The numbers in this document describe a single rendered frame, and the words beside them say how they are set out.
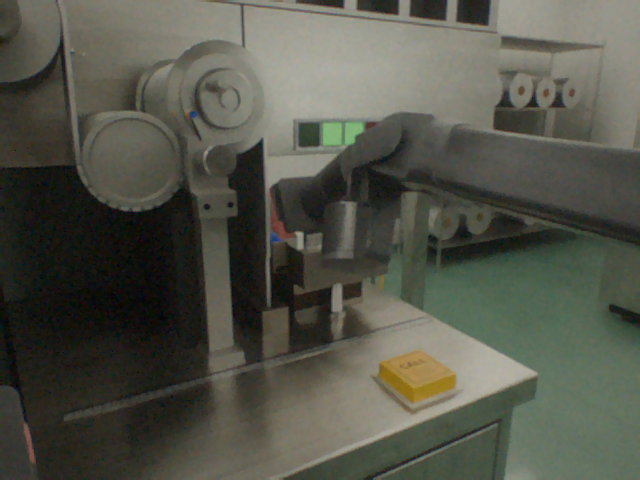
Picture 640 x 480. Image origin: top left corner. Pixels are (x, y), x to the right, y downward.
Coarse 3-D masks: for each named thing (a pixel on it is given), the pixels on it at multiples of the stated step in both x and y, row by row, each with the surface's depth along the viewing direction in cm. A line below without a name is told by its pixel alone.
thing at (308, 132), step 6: (300, 126) 104; (306, 126) 104; (312, 126) 105; (318, 126) 106; (300, 132) 104; (306, 132) 105; (312, 132) 105; (318, 132) 106; (300, 138) 104; (306, 138) 105; (312, 138) 106; (318, 138) 106; (300, 144) 105; (306, 144) 105; (312, 144) 106; (318, 144) 107
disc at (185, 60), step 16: (192, 48) 59; (208, 48) 60; (224, 48) 61; (240, 48) 62; (176, 64) 58; (256, 64) 63; (176, 80) 59; (176, 96) 59; (272, 96) 65; (176, 112) 60; (272, 112) 66; (176, 128) 60; (192, 128) 61; (256, 128) 65; (240, 144) 65
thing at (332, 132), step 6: (324, 126) 106; (330, 126) 107; (336, 126) 108; (324, 132) 107; (330, 132) 108; (336, 132) 108; (324, 138) 107; (330, 138) 108; (336, 138) 109; (324, 144) 108; (330, 144) 108; (336, 144) 109
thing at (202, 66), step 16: (192, 64) 59; (208, 64) 60; (224, 64) 61; (240, 64) 62; (192, 80) 59; (256, 80) 63; (192, 96) 60; (256, 96) 64; (256, 112) 64; (208, 128) 62; (240, 128) 64
